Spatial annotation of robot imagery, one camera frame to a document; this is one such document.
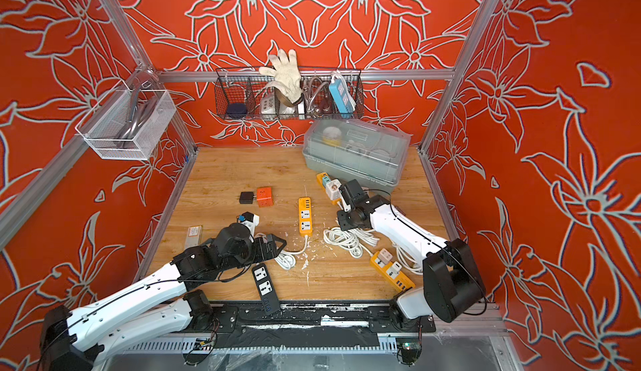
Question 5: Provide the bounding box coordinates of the white cable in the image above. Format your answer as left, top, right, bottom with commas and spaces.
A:
322, 225, 427, 276
272, 234, 309, 271

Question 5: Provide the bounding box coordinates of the orange-red cube adapter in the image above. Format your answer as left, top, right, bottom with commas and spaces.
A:
256, 187, 274, 207

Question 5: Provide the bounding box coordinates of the white work glove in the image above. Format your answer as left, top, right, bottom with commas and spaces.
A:
259, 49, 302, 104

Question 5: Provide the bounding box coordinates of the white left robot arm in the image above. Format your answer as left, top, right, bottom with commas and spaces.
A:
37, 221, 286, 370

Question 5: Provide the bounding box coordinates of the small black cube adapter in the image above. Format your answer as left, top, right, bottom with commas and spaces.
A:
239, 192, 255, 205

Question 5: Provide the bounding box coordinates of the black power strip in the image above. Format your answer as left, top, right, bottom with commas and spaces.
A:
251, 263, 280, 315

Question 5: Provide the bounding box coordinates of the grey plastic storage box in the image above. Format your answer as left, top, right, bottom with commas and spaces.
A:
302, 119, 411, 192

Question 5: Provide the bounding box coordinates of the black wire wall basket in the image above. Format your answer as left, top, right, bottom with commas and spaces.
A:
214, 66, 365, 121

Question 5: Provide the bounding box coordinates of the aluminium frame post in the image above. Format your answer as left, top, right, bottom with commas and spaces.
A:
99, 0, 153, 69

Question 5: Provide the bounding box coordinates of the white wire wall basket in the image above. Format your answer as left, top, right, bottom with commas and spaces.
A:
75, 82, 176, 161

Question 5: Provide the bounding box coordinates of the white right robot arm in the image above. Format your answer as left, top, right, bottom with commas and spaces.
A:
337, 180, 487, 323

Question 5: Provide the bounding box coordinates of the short yellow power strip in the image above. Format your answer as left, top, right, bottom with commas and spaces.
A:
298, 197, 312, 237

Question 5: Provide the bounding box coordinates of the white socket in basket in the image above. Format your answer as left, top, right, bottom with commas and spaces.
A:
260, 94, 276, 119

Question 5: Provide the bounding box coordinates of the small transparent plastic card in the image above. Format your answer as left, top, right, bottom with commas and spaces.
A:
185, 225, 203, 249

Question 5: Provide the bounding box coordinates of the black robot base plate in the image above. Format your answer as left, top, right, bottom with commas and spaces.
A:
210, 300, 436, 334

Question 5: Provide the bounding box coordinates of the dark round item in basket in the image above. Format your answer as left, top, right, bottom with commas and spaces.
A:
225, 102, 248, 119

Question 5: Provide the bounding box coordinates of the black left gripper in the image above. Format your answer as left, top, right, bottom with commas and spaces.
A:
220, 234, 289, 273

